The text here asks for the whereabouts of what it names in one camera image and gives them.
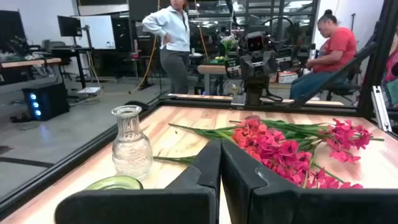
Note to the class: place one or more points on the green glass vase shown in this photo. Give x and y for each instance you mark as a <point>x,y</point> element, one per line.
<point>115,184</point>

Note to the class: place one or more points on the wooden desk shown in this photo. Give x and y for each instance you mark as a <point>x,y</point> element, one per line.
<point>28,62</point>

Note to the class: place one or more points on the cardboard box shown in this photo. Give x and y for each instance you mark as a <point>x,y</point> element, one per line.
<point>287,77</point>

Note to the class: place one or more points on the silver aluminium bracket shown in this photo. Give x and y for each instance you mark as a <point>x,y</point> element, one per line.
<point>381,109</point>

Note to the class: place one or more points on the pink artificial flower spray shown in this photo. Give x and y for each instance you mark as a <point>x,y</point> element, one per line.
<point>326,183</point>
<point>286,149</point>
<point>346,137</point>

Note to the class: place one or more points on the large black screen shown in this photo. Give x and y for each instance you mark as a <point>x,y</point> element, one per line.
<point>11,28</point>

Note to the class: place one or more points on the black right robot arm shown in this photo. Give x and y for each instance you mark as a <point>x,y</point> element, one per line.
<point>256,90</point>

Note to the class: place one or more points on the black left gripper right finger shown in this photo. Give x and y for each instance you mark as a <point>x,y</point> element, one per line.
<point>280,205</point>

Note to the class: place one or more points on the white flower bouquet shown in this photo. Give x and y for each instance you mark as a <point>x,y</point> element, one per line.
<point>228,43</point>

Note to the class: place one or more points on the black office chair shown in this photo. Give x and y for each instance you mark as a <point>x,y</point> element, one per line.
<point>342,88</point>

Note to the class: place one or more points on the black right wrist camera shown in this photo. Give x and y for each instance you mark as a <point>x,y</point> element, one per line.
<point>255,43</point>

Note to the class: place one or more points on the black aluminium table frame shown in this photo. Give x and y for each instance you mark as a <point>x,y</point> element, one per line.
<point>77,157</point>

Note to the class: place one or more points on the clear glass vase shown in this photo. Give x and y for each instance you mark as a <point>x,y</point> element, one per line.
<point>132,149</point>

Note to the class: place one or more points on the person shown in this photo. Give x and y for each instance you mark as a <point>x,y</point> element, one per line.
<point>392,62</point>
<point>335,46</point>
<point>174,31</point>

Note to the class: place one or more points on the black monitor on stand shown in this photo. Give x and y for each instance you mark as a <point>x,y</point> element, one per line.
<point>69,26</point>

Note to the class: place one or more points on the whiteboard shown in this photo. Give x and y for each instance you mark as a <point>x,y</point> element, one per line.
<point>99,31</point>

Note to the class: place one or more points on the black computer tower blue lights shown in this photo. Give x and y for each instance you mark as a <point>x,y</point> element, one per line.
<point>46,101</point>

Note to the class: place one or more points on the wooden side table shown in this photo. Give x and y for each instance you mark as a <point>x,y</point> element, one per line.
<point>211,70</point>

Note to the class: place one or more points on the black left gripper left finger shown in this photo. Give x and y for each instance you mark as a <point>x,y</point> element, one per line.
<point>174,205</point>

